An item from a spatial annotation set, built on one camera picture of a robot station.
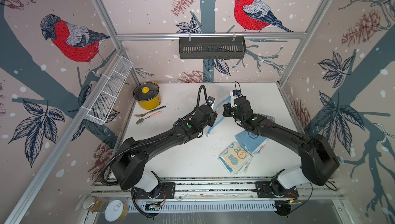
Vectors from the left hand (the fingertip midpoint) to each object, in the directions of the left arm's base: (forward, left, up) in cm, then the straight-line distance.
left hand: (214, 108), depth 82 cm
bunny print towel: (-21, -11, -18) cm, 30 cm away
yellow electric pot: (+15, +41, -16) cm, 47 cm away
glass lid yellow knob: (+19, +44, -8) cm, 49 cm away
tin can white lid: (-44, +44, -14) cm, 64 cm away
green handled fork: (+8, +47, -19) cm, 51 cm away
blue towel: (-11, -22, -18) cm, 31 cm away
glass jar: (-42, +51, -11) cm, 67 cm away
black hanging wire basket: (+46, -2, +7) cm, 46 cm away
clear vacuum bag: (+1, -2, -1) cm, 3 cm away
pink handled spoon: (+4, +48, -20) cm, 52 cm away
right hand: (+5, -6, -2) cm, 8 cm away
